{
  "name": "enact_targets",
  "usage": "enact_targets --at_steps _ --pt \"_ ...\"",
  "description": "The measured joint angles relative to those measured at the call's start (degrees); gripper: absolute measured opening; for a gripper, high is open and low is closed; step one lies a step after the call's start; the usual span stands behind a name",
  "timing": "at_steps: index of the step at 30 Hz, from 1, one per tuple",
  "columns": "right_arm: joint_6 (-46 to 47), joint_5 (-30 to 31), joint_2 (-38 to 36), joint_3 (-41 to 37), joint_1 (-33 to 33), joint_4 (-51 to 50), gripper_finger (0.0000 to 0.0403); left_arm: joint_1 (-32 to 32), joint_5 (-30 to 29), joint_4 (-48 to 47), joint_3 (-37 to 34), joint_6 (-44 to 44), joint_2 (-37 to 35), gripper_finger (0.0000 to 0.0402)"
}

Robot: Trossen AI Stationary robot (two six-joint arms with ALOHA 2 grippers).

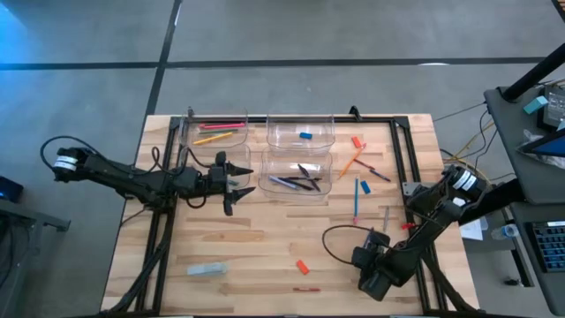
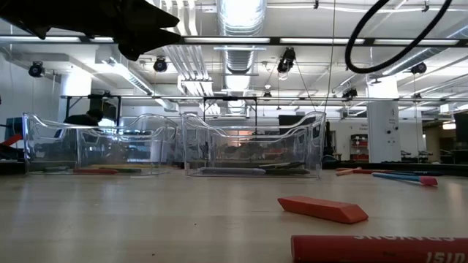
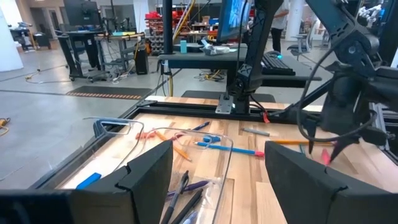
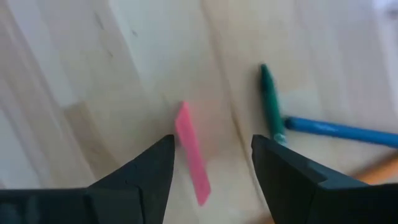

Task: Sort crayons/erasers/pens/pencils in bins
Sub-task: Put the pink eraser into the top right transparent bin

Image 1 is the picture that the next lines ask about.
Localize clear water bottle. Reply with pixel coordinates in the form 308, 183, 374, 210
490, 223, 521, 242

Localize dark pens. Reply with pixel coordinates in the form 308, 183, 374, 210
297, 163, 323, 193

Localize black support beam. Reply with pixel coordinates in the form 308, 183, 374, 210
458, 178, 526, 226

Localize blue pencil pink eraser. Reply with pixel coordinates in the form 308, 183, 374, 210
352, 176, 360, 226

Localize black aluminium table frame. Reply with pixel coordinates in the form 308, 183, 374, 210
100, 105, 482, 317

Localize yellow floor cable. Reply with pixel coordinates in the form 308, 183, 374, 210
441, 118, 495, 178

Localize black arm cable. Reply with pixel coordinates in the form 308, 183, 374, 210
320, 223, 376, 267
39, 134, 208, 211

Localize tablet with blue screen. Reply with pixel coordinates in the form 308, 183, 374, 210
516, 127, 565, 159

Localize yellow pencil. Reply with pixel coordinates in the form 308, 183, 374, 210
192, 131, 234, 146

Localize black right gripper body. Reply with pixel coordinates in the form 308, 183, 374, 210
351, 231, 407, 302

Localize orange pencil pink eraser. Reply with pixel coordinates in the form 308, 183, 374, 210
338, 143, 367, 179

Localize teal box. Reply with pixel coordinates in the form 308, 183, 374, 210
523, 95, 550, 116

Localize white paper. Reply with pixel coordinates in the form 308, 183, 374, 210
458, 216, 489, 242

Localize dark device blue light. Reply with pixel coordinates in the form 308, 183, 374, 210
0, 175, 26, 204

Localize clear plastic bin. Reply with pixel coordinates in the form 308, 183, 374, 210
178, 145, 252, 189
265, 115, 335, 154
258, 148, 333, 198
180, 115, 250, 150

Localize grey metal stand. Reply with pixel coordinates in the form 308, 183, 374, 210
0, 197, 72, 318

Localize grey side desk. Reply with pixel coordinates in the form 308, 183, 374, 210
484, 86, 565, 205

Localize dark grey desk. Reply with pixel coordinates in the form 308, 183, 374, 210
509, 202, 565, 317

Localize black keyboard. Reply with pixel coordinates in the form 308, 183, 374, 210
524, 220, 565, 274

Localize black device with label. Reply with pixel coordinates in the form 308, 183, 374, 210
542, 84, 565, 132

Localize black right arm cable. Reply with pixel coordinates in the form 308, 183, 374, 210
320, 223, 376, 267

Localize pale grey stapler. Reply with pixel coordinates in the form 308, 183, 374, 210
186, 261, 229, 278

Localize blue-grey pen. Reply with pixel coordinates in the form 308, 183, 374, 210
267, 174, 293, 191

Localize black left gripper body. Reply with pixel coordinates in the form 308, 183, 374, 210
196, 166, 230, 203

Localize black stand pole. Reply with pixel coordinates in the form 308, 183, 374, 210
502, 43, 565, 103

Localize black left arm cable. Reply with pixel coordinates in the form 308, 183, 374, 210
39, 134, 208, 211

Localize black pen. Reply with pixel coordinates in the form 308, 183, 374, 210
282, 178, 315, 192

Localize black floor cable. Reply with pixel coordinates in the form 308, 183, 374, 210
433, 102, 487, 123

